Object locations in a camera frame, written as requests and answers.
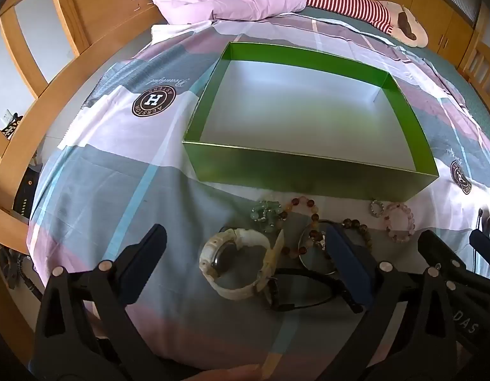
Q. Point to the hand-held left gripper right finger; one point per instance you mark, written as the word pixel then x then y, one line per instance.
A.
pixel 348 264

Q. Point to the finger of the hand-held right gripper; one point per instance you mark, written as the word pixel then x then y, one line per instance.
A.
pixel 437 250
pixel 485 254

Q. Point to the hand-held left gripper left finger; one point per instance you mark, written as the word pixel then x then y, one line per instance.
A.
pixel 145 256

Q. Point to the black wrist band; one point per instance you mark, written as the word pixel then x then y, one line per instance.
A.
pixel 280 305

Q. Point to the white wrist watch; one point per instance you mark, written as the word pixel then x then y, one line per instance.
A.
pixel 237 289

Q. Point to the green cardboard box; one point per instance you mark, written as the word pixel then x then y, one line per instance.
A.
pixel 308 107

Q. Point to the black bag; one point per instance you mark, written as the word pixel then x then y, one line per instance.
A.
pixel 26 190

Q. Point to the teal bed sheet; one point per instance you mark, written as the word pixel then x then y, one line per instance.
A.
pixel 439 71

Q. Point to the wooden headboard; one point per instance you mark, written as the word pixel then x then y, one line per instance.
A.
pixel 481 59

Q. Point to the wooden bed frame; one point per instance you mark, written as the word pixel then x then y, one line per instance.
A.
pixel 70 87

